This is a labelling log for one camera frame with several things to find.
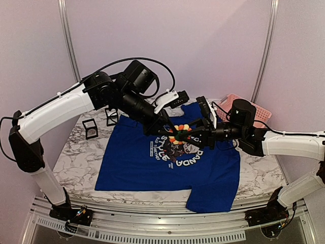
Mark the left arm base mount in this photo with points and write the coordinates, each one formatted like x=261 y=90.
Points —
x=81 y=216

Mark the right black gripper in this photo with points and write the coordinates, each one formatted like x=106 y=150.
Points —
x=207 y=134

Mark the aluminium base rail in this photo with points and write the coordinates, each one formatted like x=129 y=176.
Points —
x=165 y=222

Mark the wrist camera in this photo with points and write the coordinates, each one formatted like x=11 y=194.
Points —
x=171 y=99
x=207 y=111

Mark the left aluminium frame post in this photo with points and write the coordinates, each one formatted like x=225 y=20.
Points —
x=68 y=38

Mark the black brooch display box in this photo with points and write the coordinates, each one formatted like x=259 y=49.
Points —
x=112 y=117

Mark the aluminium frame post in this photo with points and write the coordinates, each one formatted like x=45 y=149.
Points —
x=266 y=50
x=68 y=38

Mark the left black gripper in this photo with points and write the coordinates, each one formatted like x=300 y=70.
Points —
x=156 y=127

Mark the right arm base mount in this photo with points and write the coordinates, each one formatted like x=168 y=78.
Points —
x=267 y=214

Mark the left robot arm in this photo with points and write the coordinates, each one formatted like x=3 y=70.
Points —
x=124 y=91

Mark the right aluminium frame post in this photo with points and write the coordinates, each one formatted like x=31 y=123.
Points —
x=266 y=50

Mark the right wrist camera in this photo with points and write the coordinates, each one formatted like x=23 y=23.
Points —
x=207 y=111

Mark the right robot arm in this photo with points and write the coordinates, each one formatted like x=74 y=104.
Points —
x=259 y=142

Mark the blue printed t-shirt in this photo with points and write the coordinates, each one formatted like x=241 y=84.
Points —
x=135 y=162

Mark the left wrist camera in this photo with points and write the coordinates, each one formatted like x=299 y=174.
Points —
x=171 y=99

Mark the pink plastic basket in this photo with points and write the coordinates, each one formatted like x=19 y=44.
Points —
x=235 y=106

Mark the orange yellow flower brooch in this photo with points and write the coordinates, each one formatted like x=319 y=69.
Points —
x=181 y=129

